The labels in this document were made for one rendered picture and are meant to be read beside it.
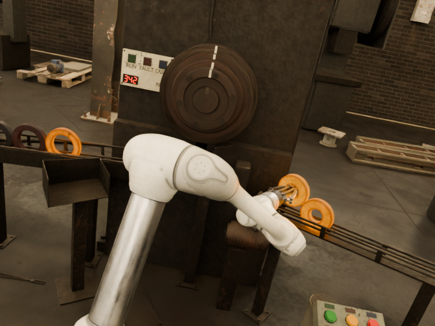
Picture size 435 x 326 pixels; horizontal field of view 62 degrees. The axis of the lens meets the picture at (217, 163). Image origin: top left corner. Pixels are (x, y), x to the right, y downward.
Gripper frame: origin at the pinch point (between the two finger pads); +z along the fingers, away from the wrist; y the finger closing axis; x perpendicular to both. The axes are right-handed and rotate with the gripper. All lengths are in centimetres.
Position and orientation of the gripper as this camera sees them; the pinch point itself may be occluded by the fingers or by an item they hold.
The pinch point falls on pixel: (294, 187)
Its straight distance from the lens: 176.2
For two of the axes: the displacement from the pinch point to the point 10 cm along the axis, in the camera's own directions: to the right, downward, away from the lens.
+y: 7.5, 3.7, -5.5
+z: 6.5, -2.4, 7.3
